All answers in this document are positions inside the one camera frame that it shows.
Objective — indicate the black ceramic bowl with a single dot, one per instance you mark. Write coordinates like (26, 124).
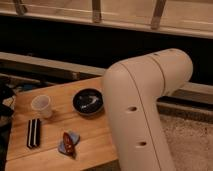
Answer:
(88, 102)

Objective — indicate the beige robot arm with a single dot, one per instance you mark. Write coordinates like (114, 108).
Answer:
(131, 88)

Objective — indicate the wooden table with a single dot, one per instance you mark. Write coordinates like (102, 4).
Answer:
(95, 146)

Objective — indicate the translucent plastic cup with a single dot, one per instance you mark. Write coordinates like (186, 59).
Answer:
(42, 105)

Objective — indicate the black white striped box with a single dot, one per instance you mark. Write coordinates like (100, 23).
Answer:
(33, 133)

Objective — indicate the dark clutter at left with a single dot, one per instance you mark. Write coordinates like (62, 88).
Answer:
(7, 99)

